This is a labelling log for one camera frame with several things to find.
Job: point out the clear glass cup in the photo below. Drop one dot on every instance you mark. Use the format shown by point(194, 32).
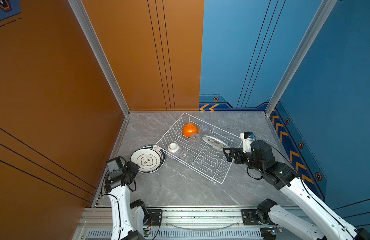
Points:
point(194, 140)
point(185, 156)
point(203, 130)

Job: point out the right circuit board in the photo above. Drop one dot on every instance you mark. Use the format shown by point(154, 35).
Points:
point(270, 234)

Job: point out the aluminium front rail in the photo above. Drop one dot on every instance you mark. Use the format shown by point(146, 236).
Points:
point(186, 223)

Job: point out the white wire dish rack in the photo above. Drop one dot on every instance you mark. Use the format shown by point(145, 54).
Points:
point(206, 161)

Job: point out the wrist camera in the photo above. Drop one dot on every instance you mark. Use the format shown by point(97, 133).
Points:
point(116, 163)
point(247, 138)

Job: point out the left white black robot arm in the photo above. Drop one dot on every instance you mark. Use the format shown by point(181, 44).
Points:
point(127, 217)

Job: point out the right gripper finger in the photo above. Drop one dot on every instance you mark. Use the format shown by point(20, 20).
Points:
point(230, 155)
point(231, 150)

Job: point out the small white bowl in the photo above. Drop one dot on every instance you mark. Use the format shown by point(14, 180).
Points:
point(173, 148)

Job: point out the white plate red pattern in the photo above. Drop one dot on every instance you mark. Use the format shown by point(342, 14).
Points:
point(215, 142)

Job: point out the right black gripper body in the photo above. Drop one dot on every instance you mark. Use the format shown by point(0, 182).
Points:
point(247, 159)

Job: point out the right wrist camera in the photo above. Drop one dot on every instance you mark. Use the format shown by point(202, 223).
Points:
point(247, 138)

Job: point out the clear glass cup back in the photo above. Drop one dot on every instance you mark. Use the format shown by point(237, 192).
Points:
point(203, 130)

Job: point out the white plate flower outline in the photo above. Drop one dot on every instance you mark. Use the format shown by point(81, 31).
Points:
point(146, 159)

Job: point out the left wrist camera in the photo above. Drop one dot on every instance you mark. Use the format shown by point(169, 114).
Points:
point(116, 163)

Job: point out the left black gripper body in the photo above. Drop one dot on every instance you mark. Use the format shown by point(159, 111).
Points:
point(130, 170)

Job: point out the left green circuit board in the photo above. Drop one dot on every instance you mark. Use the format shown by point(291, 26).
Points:
point(147, 233)

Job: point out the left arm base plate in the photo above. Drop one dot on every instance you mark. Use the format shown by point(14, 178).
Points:
point(153, 218)

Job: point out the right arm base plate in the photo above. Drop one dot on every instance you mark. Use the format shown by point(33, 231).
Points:
point(254, 217)

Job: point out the orange bowl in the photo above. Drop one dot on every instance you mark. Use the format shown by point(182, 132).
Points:
point(189, 129)

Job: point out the green rimmed white plate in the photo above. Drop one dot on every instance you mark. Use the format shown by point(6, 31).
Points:
point(160, 151)

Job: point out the clear glass cup middle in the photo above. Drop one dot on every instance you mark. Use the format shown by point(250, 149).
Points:
point(194, 140)

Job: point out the clear glass cup front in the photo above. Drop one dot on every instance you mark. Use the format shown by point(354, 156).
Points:
point(185, 156)

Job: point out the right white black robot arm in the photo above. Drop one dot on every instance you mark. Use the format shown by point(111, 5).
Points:
point(326, 224)

